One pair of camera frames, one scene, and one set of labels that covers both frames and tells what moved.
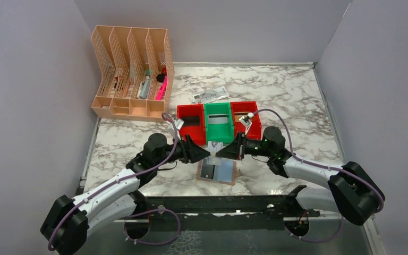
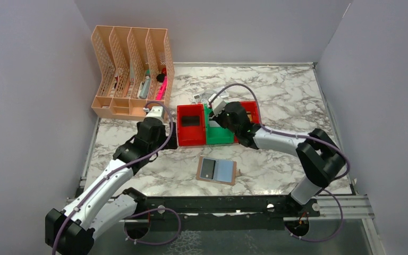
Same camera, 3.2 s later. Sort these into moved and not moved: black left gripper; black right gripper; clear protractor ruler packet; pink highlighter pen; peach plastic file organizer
Moved: black right gripper; black left gripper
Not moved: clear protractor ruler packet; pink highlighter pen; peach plastic file organizer
